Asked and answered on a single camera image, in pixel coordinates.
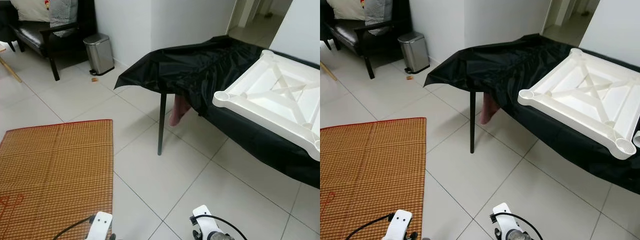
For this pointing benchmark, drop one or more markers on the white plastic table top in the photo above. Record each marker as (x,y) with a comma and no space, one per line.
(575,100)
(280,100)

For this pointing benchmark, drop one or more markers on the white plastic table leg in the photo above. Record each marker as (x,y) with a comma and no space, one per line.
(636,138)

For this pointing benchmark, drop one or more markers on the wooden chair leg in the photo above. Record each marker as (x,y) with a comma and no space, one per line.
(11,69)
(329,71)

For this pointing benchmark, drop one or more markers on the orange woven floor mat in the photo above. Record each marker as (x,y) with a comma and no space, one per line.
(50,175)
(370,175)

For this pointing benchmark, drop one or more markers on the black leather armchair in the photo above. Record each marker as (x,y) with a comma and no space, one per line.
(350,32)
(30,32)

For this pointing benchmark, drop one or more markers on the white cushion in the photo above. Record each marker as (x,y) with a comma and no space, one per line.
(345,7)
(30,9)

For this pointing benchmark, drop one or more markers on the steel pedal bin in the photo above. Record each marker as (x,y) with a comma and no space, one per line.
(100,55)
(415,52)

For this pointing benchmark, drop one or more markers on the grey patterned cushion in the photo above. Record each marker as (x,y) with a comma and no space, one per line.
(62,15)
(377,12)

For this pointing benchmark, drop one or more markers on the black metal table leg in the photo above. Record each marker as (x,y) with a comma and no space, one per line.
(472,125)
(161,125)

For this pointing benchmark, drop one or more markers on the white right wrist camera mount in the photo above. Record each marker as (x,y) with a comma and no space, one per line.
(207,226)
(507,225)

